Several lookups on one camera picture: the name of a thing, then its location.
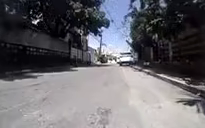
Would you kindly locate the row of trees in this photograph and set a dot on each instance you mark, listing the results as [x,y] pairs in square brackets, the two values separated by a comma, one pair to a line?
[56,13]
[163,20]

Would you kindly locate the dark slatted fence wall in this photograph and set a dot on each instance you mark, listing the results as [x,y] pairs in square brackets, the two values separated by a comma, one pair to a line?
[190,46]

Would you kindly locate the pole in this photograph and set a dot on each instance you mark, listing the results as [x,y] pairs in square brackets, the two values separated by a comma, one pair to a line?
[100,45]

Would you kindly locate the raised concrete pavement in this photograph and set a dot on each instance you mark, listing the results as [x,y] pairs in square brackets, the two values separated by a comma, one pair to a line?
[170,79]
[23,72]

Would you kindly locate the white vehicle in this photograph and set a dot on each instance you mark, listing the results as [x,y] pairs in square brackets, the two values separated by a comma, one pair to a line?
[126,58]

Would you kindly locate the building with pale gate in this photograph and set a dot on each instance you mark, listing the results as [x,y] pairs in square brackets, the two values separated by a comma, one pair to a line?
[78,51]

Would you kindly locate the grey concrete road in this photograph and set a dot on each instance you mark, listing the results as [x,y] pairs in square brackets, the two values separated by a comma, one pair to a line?
[90,90]

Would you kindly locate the dark boundary wall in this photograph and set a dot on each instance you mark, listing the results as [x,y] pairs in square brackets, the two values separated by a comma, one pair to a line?
[30,50]

